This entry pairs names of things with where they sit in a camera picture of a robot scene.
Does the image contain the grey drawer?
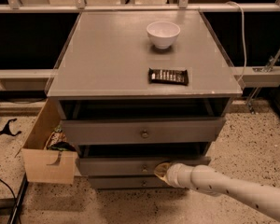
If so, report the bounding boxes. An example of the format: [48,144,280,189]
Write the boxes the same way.
[77,156,211,176]
[61,118,225,145]
[89,175,168,189]

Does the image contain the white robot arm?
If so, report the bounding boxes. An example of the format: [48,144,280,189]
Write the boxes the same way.
[154,162,280,222]

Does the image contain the grey top drawer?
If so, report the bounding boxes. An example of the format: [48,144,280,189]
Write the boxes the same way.
[61,118,225,145]

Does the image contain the grey bottom drawer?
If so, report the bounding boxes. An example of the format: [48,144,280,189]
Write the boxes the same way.
[89,175,168,189]

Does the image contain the grey drawer cabinet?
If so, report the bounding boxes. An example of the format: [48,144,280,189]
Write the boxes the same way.
[47,9,244,191]

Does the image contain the dark chocolate bar wrapper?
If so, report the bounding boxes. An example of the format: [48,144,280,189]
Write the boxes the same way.
[148,69,189,86]

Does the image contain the snack bags in box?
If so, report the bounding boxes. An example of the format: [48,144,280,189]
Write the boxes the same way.
[45,125,76,151]

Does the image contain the cardboard box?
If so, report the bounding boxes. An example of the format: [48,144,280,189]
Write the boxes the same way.
[21,100,77,184]

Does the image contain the white bowl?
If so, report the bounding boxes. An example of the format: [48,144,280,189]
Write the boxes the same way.
[147,21,180,49]

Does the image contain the black tool on floor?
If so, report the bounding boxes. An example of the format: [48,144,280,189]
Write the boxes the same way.
[0,119,21,137]

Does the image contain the black floor cable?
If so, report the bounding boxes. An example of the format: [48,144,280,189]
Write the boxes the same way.
[0,171,17,201]

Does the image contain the white cable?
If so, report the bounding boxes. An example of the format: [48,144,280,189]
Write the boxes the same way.
[226,1,248,83]

